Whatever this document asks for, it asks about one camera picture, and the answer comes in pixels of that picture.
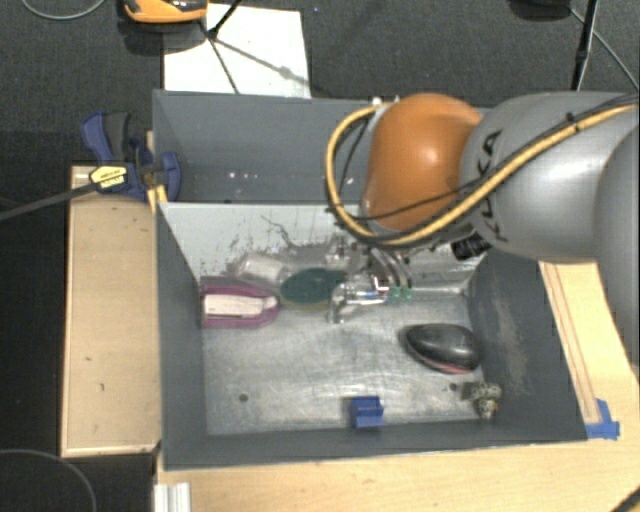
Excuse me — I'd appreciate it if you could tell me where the black computer mouse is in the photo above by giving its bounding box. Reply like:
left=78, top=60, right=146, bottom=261
left=398, top=322, right=483, bottom=375

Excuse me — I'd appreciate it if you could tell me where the small spotted toy figure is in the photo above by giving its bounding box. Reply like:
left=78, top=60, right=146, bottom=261
left=461, top=381, right=503, bottom=420

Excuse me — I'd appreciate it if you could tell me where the pale wood board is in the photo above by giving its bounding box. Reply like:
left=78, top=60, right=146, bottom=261
left=59, top=165, right=162, bottom=459

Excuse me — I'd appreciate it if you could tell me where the purple and white stapler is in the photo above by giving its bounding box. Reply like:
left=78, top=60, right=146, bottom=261
left=199, top=275, right=281, bottom=330

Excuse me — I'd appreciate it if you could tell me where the clear plastic bottle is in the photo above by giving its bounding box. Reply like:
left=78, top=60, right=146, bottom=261
left=238, top=252, right=292, bottom=282

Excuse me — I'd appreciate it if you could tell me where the grey metal bin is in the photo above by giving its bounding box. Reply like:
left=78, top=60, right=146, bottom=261
left=151, top=88, right=589, bottom=472

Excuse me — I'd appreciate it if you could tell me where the dark green round sponge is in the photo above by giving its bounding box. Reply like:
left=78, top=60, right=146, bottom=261
left=279, top=267, right=347, bottom=313

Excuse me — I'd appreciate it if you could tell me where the small blue block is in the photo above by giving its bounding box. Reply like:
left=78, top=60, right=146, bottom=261
left=347, top=395, right=386, bottom=430

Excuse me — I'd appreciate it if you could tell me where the black cylinder on white bracket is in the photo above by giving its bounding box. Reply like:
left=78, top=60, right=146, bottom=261
left=450, top=235, right=490, bottom=262

